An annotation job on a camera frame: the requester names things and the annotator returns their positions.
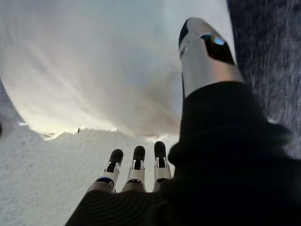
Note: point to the white fringed cushion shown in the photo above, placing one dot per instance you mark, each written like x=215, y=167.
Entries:
x=94, y=66

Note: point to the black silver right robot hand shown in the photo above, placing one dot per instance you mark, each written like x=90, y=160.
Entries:
x=223, y=153

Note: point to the grey fabric armchair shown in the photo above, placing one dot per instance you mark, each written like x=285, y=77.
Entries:
x=270, y=58

